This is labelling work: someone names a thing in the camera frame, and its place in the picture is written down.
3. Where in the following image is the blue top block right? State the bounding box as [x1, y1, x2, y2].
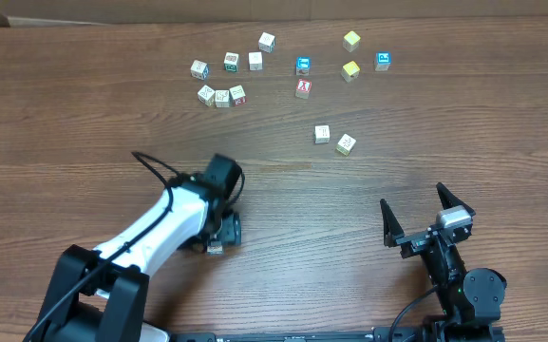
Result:
[375, 51, 391, 71]

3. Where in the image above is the wooden block far left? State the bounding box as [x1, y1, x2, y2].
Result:
[190, 60, 209, 80]

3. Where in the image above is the wooden block blue side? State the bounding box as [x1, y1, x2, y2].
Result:
[206, 240, 224, 256]

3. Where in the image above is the yellow top block upper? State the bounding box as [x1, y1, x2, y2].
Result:
[343, 30, 361, 52]

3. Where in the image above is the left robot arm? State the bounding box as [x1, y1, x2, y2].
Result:
[25, 154, 245, 342]

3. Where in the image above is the wooden block top centre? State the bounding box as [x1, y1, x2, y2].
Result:
[258, 32, 275, 53]

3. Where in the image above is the blue top block centre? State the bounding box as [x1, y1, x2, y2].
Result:
[295, 56, 311, 76]

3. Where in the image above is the yellow top block lower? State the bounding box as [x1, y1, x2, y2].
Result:
[341, 61, 360, 83]

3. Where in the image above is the wooden block red side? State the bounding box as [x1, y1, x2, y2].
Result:
[229, 85, 247, 106]

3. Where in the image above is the wooden block yellow side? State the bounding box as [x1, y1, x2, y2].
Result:
[336, 134, 356, 156]

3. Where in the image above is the wooden block letter X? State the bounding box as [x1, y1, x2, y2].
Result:
[198, 85, 216, 106]

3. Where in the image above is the cardboard sheet at back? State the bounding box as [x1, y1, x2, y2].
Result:
[0, 0, 548, 24]

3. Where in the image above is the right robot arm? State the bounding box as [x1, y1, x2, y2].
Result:
[372, 182, 507, 342]

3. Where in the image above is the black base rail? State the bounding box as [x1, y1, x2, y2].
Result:
[170, 327, 505, 342]

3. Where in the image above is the plain wooden block upper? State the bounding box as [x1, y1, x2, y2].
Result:
[248, 52, 263, 71]

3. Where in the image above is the green side wooden block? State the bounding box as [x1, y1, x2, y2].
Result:
[223, 52, 239, 72]

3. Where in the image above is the red letter wooden block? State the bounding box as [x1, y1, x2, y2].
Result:
[295, 79, 312, 99]

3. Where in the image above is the plain wooden block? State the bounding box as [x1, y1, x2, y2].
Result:
[248, 52, 263, 71]
[314, 125, 331, 144]

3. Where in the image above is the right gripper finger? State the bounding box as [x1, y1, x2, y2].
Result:
[380, 199, 405, 247]
[436, 182, 476, 217]

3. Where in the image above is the wooden block elephant picture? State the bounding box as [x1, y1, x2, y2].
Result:
[215, 90, 231, 108]

